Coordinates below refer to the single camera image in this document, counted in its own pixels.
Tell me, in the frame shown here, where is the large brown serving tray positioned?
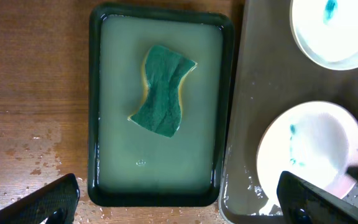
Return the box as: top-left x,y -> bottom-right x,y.
219,0 -> 358,223

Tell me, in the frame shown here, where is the white plate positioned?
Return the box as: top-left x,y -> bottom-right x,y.
256,101 -> 358,215
290,0 -> 358,70

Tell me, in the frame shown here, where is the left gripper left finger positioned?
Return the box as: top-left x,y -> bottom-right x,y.
0,174 -> 80,223

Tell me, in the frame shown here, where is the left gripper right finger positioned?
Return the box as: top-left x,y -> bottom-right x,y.
277,171 -> 358,224

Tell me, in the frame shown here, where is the small green water tray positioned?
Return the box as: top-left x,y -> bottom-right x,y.
88,2 -> 234,207

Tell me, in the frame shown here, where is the green and yellow sponge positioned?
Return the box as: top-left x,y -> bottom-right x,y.
128,45 -> 198,138

